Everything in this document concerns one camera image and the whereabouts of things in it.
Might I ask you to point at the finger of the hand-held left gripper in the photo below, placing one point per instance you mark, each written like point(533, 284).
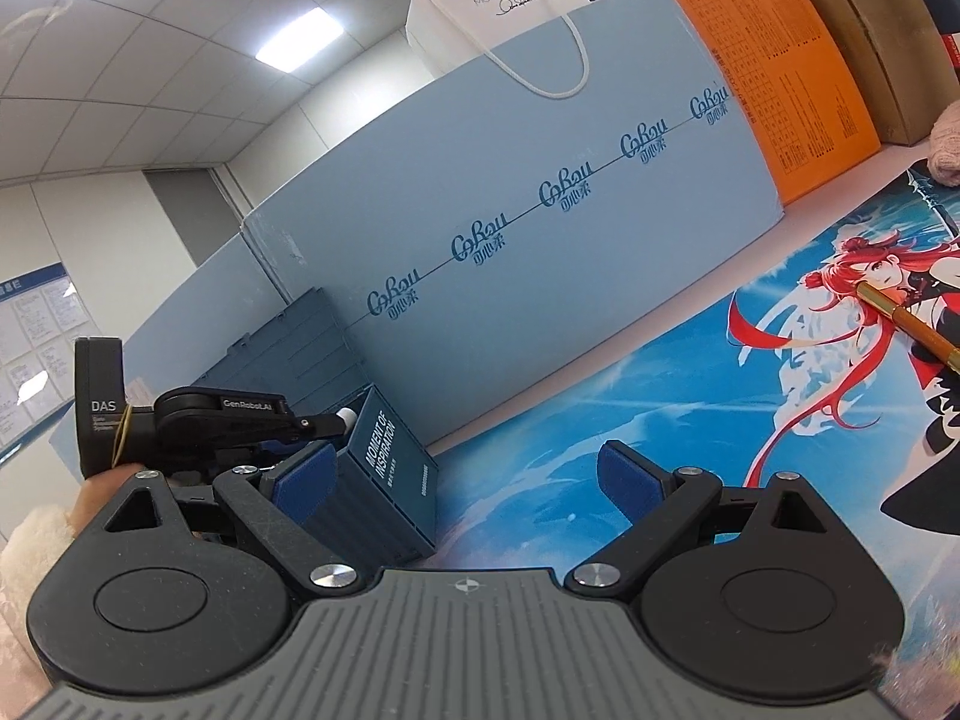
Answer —
point(319, 426)

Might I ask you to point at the small white object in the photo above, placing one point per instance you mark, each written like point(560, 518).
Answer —
point(346, 417)

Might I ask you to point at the white paper bag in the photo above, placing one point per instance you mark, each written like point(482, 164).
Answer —
point(487, 22)

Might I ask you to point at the dark blue plastic storage box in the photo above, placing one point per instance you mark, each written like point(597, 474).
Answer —
point(390, 480)

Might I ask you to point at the orange cardboard box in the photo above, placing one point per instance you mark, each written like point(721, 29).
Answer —
point(787, 75)

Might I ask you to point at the person's left hand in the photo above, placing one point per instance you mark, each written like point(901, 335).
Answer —
point(96, 495)

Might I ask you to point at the gold pen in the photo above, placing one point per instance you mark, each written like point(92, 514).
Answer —
point(907, 326)

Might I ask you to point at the large light blue cardboard box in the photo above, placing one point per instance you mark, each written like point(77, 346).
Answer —
point(525, 277)

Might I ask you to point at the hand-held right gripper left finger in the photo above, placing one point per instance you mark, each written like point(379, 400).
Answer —
point(304, 484)

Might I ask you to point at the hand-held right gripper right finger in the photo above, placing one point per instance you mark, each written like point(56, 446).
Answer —
point(630, 481)

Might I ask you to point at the brown cardboard box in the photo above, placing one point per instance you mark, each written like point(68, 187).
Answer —
point(877, 30)

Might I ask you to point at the anime printed desk mat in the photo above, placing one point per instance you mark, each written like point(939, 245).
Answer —
point(675, 390)

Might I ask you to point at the group of ceiling light panels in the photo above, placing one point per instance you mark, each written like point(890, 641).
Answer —
point(304, 41)

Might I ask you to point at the wall notice board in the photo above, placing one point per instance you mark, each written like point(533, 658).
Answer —
point(37, 360)

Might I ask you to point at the pink plush item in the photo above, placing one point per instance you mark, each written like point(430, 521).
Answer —
point(945, 142)

